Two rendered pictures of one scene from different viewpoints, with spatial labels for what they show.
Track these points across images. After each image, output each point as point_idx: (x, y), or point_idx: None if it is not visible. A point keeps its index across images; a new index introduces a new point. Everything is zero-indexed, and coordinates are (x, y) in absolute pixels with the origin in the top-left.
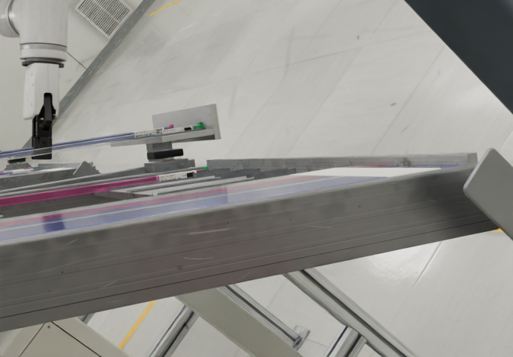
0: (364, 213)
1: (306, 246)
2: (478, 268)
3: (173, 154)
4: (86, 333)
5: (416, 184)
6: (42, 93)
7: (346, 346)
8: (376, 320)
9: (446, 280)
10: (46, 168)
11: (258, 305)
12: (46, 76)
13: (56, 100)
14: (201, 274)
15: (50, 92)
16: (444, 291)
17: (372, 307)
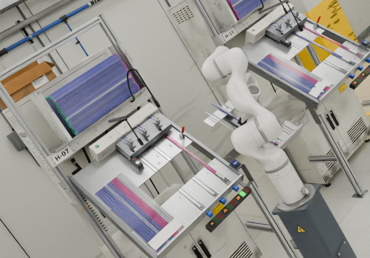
0: (136, 243)
1: (129, 237)
2: (359, 253)
3: (234, 166)
4: (298, 136)
5: (143, 248)
6: (239, 116)
7: (267, 228)
8: (354, 222)
9: (359, 242)
10: (353, 64)
11: (349, 176)
12: (241, 114)
13: (242, 120)
14: (117, 227)
15: (240, 117)
16: (353, 244)
17: (361, 219)
